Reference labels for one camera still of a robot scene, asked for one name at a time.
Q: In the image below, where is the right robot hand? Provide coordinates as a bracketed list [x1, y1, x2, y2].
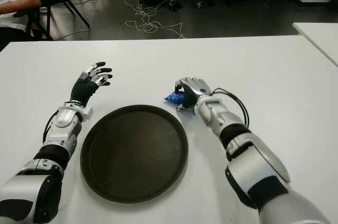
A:
[174, 77, 213, 110]

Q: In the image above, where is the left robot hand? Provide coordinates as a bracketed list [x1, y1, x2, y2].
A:
[70, 61, 113, 108]

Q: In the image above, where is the blue Oreo packet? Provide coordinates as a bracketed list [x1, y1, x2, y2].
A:
[163, 90, 196, 115]

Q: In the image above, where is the round dark brown tray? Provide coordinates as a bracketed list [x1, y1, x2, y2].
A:
[80, 104, 189, 204]

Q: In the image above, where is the white side table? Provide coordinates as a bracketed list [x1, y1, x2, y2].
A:
[292, 22, 338, 68]

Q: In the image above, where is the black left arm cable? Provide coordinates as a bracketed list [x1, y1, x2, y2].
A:
[43, 110, 60, 143]

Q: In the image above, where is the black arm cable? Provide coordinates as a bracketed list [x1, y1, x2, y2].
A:
[211, 88, 250, 129]
[43, 110, 60, 143]

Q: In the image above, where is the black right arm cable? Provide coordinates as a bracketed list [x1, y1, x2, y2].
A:
[211, 88, 250, 129]

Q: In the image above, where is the white floor cable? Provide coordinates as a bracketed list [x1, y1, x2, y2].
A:
[124, 0, 187, 39]

